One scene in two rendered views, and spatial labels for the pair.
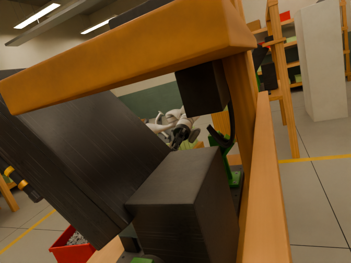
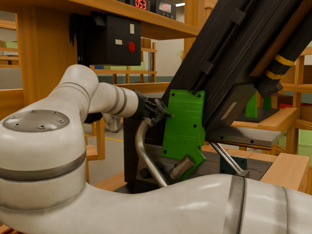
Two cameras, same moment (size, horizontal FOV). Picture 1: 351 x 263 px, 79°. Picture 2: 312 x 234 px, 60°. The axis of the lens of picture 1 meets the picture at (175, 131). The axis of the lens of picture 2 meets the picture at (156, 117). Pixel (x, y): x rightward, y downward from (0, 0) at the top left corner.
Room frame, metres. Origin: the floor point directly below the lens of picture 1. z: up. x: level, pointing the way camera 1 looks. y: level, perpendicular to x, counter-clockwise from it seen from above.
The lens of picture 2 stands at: (1.64, 0.14, 1.32)
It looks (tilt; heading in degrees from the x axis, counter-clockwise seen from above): 9 degrees down; 188
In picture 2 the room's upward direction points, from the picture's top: straight up
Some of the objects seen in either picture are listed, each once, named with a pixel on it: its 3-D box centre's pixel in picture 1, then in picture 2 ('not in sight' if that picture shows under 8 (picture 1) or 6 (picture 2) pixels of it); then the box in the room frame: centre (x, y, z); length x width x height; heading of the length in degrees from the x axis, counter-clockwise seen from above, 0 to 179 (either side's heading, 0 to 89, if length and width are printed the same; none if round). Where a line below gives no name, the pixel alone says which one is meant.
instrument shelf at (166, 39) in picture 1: (204, 55); (121, 20); (0.60, -0.13, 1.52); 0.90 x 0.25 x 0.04; 154
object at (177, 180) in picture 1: (193, 219); (163, 135); (0.56, 0.02, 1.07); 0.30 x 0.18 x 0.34; 154
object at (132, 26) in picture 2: (204, 87); (112, 42); (0.72, -0.13, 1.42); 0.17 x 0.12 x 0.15; 154
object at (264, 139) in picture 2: not in sight; (217, 133); (0.69, 0.22, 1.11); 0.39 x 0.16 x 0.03; 64
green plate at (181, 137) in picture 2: not in sight; (187, 123); (0.81, 0.12, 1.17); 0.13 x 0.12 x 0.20; 154
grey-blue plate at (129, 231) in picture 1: (128, 235); (232, 175); (0.70, 0.28, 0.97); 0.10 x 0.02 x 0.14; 64
